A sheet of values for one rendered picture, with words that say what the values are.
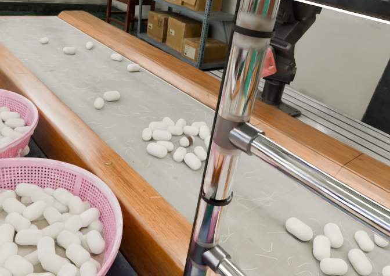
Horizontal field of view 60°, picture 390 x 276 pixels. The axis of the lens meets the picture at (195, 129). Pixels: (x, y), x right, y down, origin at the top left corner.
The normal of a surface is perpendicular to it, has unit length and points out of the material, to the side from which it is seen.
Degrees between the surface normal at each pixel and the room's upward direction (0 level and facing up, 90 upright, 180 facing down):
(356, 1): 90
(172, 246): 0
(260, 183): 0
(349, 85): 89
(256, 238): 0
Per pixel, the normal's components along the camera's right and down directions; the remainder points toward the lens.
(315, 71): -0.77, 0.19
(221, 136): -0.63, 0.29
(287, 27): -0.37, -0.51
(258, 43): 0.25, 0.50
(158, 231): 0.15, -0.87
